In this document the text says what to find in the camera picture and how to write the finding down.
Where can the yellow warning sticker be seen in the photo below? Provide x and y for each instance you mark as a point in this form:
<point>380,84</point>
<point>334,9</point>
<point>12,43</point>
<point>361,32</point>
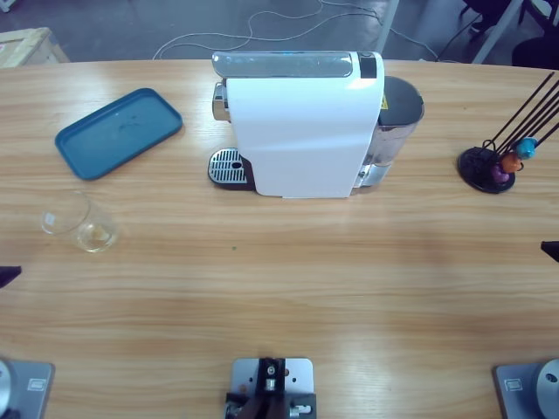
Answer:
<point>384,104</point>

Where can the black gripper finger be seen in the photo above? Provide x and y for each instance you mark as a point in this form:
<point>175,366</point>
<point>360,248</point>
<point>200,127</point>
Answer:
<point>8,275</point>
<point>552,251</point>

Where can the clear water tank black lid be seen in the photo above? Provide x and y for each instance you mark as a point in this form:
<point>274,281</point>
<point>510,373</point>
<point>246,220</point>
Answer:
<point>393,139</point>

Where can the light wooden crate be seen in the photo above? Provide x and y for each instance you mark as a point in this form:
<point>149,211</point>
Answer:
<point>26,48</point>

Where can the orange coffee capsule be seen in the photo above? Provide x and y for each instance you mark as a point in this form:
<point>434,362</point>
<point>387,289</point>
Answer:
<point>510,162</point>

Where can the blue coffee capsule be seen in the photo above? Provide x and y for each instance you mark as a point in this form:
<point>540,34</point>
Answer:
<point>526,147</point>

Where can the center grey mount plate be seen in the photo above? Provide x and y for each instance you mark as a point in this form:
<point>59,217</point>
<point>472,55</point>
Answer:
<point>301,375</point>

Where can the purple coffee capsule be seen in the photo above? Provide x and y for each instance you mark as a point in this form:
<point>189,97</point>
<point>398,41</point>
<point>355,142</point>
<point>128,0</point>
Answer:
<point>499,174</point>

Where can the white metal table leg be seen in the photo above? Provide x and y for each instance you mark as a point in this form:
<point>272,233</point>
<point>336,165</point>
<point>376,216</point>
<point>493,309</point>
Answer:
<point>388,26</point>

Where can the clear drinking glass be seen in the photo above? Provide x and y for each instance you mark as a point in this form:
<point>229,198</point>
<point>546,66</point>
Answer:
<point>94,235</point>

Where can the black chair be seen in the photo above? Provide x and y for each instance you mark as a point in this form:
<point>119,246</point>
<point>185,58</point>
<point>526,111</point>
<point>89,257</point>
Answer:
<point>537,54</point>

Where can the silver coffee machine lever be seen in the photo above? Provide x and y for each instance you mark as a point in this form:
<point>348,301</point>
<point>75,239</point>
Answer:
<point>284,65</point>

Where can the blue rectangular plastic tray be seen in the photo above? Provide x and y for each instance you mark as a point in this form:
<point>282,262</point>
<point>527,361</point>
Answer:
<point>118,135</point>

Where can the white slanted frame leg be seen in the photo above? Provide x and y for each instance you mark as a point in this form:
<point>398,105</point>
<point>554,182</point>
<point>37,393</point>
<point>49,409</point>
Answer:
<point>495,35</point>

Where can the black drip tray metal grille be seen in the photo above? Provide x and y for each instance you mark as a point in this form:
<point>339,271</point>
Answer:
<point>225,168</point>

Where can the arm grey base plate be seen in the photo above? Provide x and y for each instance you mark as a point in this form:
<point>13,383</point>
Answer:
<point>519,393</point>
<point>30,393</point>

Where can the white capsule coffee machine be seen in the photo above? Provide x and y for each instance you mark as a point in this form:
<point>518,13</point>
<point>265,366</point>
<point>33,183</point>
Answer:
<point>305,139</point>

